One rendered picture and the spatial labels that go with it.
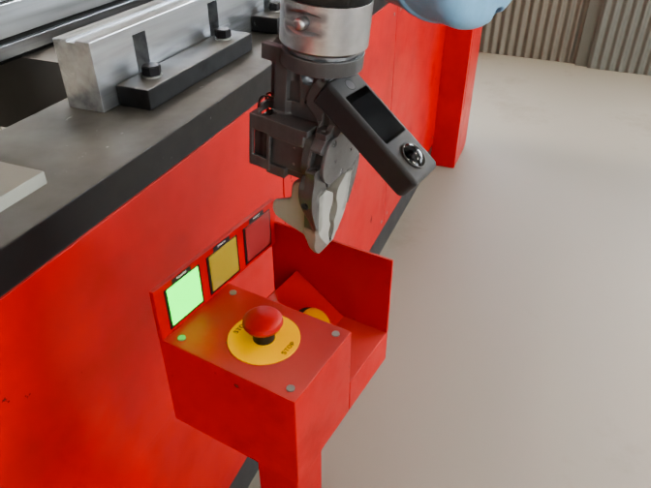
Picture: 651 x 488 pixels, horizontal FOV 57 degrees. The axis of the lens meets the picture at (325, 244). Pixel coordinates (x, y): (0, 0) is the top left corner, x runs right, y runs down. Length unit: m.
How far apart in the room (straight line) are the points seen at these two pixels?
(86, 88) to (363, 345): 0.50
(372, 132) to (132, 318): 0.44
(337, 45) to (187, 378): 0.35
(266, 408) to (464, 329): 1.28
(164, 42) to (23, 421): 0.57
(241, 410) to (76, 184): 0.30
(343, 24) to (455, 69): 2.01
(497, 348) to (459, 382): 0.18
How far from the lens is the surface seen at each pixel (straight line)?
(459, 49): 2.46
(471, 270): 2.03
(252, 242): 0.69
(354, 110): 0.51
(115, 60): 0.90
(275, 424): 0.59
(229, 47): 1.04
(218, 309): 0.64
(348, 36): 0.50
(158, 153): 0.79
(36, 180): 0.46
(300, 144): 0.53
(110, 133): 0.83
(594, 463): 1.59
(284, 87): 0.54
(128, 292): 0.80
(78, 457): 0.83
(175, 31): 1.01
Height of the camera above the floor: 1.19
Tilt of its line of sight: 35 degrees down
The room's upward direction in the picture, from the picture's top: straight up
